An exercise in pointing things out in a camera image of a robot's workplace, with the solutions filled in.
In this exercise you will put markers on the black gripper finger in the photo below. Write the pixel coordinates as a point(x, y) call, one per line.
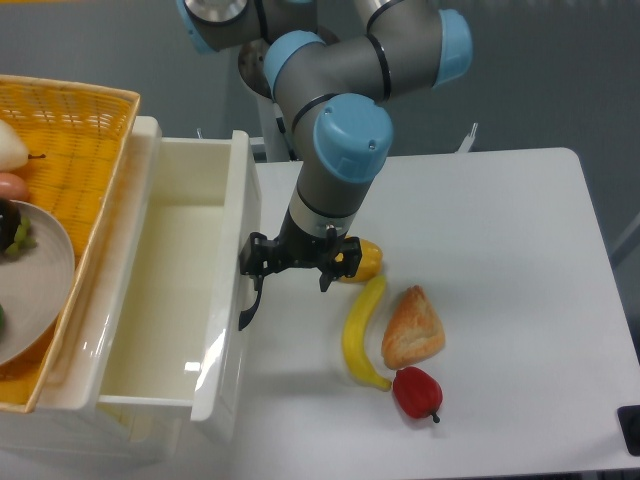
point(342, 260)
point(258, 258)

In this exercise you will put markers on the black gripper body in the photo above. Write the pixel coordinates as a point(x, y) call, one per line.
point(298, 249)

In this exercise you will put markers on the white drawer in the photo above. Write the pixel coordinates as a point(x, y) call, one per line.
point(178, 349)

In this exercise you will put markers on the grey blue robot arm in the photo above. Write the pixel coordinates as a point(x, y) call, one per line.
point(331, 97)

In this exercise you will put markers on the white drawer cabinet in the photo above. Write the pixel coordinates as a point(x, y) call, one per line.
point(71, 417)

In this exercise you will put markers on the yellow bell pepper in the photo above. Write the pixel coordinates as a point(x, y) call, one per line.
point(370, 264)

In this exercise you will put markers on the yellow banana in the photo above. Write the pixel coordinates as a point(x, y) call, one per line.
point(353, 335)

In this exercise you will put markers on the triangular pastry bread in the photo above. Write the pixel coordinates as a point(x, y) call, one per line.
point(414, 333)

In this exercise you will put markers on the red bell pepper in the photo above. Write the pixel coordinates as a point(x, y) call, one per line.
point(418, 394)

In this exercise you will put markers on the yellow woven basket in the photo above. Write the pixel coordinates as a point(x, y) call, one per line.
point(81, 131)

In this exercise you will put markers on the grey round plate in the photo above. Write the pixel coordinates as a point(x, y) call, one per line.
point(35, 285)

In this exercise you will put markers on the green grape bunch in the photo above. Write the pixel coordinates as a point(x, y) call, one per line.
point(22, 241)

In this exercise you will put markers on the dark purple eggplant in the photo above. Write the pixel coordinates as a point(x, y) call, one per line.
point(10, 220)

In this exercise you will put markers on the pink sausage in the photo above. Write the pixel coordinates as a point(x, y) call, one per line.
point(12, 187)

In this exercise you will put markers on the white pear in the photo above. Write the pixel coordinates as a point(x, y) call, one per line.
point(14, 153)

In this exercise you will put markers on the black corner device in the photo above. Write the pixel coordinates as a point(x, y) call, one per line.
point(629, 420)

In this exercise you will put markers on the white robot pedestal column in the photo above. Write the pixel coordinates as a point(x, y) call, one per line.
point(273, 130)

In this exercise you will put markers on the white metal base frame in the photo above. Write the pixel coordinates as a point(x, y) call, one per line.
point(260, 155)

